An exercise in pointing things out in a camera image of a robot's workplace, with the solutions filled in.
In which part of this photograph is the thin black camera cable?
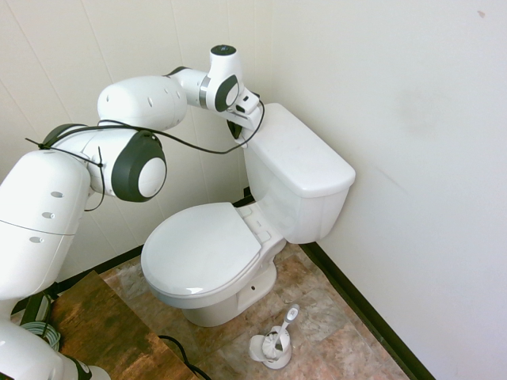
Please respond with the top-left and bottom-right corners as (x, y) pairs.
(25, 97), (265, 213)

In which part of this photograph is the white toilet tank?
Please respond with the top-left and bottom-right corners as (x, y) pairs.
(242, 136), (352, 245)

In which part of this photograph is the long black baseboard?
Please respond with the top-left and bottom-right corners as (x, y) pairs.
(298, 241), (437, 380)

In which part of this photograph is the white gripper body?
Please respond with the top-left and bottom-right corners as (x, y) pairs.
(231, 98), (266, 150)

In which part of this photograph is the white toilet brush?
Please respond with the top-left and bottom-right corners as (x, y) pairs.
(261, 303), (301, 356)

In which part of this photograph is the white toilet brush holder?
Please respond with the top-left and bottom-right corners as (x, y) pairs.
(248, 325), (294, 371)

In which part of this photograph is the brown wooden platform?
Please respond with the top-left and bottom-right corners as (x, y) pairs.
(48, 269), (200, 380)

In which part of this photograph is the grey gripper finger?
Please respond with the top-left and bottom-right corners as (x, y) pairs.
(227, 117), (244, 140)

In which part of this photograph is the black baseboard behind toilet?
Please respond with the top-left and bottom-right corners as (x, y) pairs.
(54, 186), (261, 287)

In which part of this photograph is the white toilet seat lid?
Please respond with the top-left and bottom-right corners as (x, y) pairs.
(140, 201), (264, 298)

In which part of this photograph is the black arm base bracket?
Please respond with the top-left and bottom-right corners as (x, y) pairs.
(10, 291), (55, 330)

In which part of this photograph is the grey coiled cable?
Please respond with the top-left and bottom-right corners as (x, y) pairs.
(18, 321), (63, 354)

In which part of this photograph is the thick black cable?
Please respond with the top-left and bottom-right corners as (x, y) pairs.
(157, 334), (214, 380)

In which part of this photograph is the white toilet tank lid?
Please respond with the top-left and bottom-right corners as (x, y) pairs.
(246, 101), (356, 200)

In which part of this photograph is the white porcelain toilet bowl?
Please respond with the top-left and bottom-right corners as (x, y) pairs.
(143, 199), (287, 329)

